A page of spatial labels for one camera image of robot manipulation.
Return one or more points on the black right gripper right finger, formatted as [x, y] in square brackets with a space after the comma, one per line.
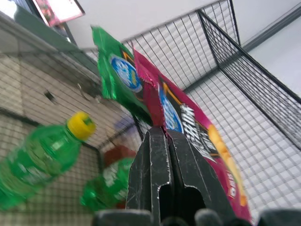
[192, 171]

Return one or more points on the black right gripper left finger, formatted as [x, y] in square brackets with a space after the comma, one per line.
[148, 169]

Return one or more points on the magenta snack bag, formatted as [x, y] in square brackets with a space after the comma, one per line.
[152, 103]

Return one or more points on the dark green conveyor belt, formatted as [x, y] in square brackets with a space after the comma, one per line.
[47, 35]

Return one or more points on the dark red bottle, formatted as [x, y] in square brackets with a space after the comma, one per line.
[117, 153]

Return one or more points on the green bottle with white label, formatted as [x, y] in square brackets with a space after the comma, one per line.
[110, 181]

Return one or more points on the green snack bag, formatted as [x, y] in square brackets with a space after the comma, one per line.
[110, 77]

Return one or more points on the small metal hook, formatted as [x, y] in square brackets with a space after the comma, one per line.
[82, 93]

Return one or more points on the green bottle with yellow cap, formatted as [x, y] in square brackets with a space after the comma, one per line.
[40, 162]

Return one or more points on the framed pink poster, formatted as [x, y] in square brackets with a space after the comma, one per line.
[58, 10]

